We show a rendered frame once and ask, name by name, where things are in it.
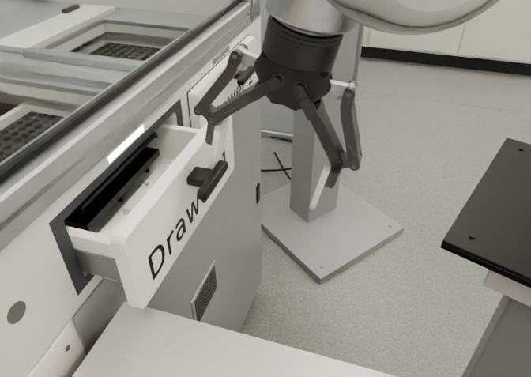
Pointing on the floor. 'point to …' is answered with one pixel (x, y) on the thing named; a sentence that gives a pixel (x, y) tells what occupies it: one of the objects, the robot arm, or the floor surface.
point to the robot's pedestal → (505, 333)
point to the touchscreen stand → (326, 241)
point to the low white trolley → (198, 352)
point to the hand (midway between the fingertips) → (265, 178)
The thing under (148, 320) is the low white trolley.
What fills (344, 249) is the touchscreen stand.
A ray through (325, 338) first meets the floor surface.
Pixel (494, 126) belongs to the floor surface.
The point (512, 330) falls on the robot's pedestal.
